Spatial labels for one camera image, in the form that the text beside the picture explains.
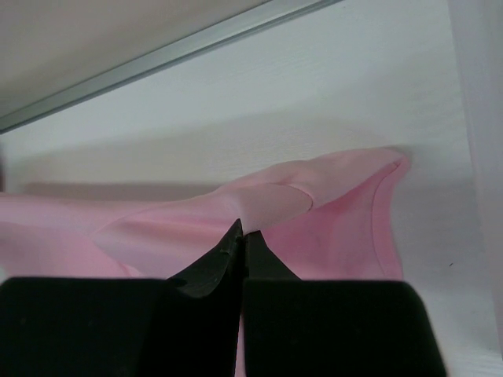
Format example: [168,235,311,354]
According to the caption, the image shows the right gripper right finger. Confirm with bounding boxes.
[243,232,447,376]

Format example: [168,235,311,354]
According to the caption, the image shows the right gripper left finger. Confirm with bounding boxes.
[1,221,244,376]

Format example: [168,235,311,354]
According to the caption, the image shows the pink t shirt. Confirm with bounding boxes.
[1,148,409,376]

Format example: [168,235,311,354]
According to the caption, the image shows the aluminium table edge rail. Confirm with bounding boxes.
[1,1,335,134]

